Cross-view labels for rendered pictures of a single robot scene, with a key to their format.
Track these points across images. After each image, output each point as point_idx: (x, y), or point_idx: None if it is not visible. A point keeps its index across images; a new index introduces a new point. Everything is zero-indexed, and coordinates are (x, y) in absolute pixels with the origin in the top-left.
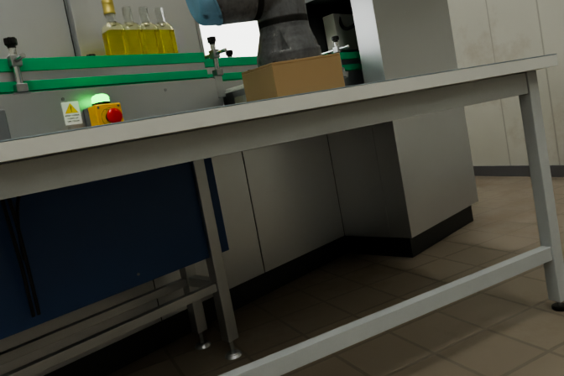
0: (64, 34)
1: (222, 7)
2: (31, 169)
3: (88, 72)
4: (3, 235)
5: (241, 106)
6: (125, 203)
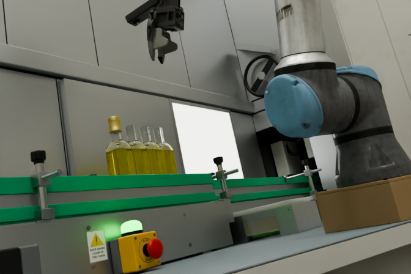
0: (58, 153)
1: (325, 115)
2: None
3: (111, 194)
4: None
5: (378, 233)
6: None
